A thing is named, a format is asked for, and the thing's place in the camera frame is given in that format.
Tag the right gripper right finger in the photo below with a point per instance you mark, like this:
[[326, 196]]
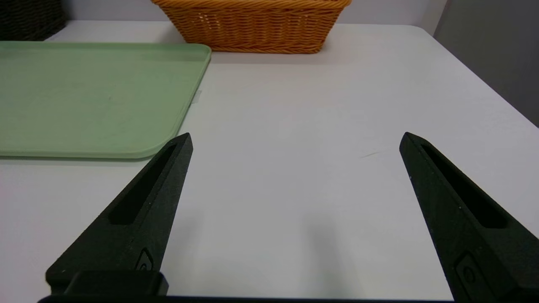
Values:
[[476, 244]]

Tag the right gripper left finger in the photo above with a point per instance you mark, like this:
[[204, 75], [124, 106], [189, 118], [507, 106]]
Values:
[[126, 235]]

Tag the dark brown wicker basket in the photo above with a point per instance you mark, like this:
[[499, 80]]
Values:
[[31, 19]]

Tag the orange wicker basket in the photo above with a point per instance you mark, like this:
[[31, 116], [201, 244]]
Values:
[[252, 29]]

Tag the green plastic tray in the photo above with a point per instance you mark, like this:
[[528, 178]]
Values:
[[84, 97]]

